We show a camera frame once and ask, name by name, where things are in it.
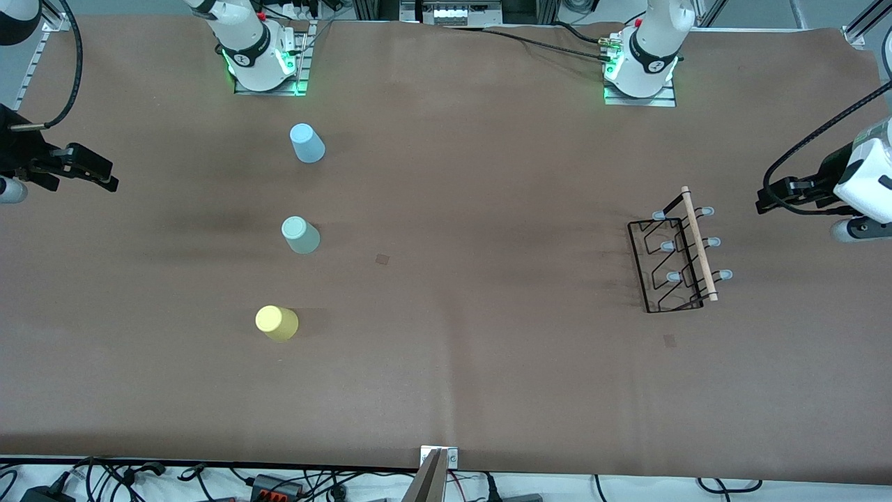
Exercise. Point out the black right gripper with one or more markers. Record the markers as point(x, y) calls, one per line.
point(15, 149)

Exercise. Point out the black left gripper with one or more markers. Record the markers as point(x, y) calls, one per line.
point(828, 173)

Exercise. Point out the mint green plastic cup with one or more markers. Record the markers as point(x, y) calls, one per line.
point(301, 236)

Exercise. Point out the yellow plastic cup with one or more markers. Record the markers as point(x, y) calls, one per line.
point(277, 323)

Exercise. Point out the light blue plastic cup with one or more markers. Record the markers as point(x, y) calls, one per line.
point(306, 143)

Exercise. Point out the black power adapter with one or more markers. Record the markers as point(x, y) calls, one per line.
point(45, 495)

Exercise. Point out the brown table cover sheet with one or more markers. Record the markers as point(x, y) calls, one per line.
point(488, 383)

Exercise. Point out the black orange connector box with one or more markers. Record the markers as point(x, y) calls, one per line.
point(275, 487)

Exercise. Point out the white power strip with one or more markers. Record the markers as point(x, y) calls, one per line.
point(453, 14)

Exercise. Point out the black power plug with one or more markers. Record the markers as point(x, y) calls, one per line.
point(490, 488)

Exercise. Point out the aluminium frame rail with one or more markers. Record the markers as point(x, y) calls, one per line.
point(860, 31)
point(35, 70)

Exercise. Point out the left arm aluminium base plate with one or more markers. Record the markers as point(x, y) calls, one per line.
point(641, 102)

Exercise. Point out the right arm aluminium base plate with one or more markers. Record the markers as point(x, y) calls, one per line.
point(305, 70)

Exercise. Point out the small metal bracket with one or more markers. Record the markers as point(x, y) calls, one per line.
point(451, 457)

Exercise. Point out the aluminium profile post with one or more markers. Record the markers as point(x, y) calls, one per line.
point(428, 481)

